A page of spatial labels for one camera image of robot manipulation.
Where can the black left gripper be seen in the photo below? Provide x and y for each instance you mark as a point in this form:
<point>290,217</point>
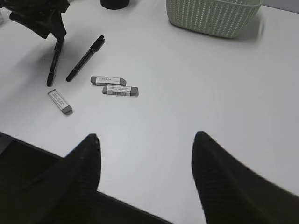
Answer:
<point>43,17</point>

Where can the grey white eraser bottom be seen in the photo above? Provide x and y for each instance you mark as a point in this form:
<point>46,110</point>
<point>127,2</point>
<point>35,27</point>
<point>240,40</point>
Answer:
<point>60,102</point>

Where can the black marker pen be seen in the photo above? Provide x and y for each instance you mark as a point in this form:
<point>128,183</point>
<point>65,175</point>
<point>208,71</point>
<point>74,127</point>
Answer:
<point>57,50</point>
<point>92,50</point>

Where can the black mesh pen holder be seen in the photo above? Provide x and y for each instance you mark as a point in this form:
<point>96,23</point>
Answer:
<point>114,4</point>

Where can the grey white eraser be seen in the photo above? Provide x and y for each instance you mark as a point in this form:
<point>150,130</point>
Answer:
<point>120,90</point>
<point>102,81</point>
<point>60,102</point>

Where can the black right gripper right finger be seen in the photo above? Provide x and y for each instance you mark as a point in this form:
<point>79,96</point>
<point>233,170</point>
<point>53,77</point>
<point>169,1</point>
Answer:
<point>232,193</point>

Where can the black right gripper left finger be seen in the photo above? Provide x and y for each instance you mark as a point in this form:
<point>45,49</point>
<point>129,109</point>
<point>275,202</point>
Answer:
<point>37,187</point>

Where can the light green plastic basket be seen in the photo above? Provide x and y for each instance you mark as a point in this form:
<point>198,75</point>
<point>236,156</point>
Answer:
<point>221,18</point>

